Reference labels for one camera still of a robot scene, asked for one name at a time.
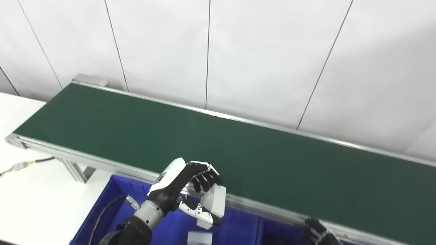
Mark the blue bin with white parts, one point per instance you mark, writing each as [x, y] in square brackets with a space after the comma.
[235, 224]

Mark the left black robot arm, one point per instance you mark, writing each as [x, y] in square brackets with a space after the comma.
[133, 233]

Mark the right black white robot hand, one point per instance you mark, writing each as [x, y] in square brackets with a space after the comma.
[322, 234]

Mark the white block part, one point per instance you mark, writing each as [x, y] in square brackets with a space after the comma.
[200, 239]

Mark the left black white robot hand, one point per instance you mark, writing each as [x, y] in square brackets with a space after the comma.
[170, 183]

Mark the grey conveyor motor housing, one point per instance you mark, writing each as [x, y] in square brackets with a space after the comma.
[90, 80]

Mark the blue bin with black parts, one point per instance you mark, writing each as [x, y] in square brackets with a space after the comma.
[279, 234]

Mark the green conveyor belt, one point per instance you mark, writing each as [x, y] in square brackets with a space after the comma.
[102, 165]
[238, 163]

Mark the white block with round hole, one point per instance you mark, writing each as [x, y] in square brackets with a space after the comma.
[214, 204]

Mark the aluminium conveyor support leg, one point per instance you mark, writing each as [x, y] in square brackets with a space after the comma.
[78, 173]

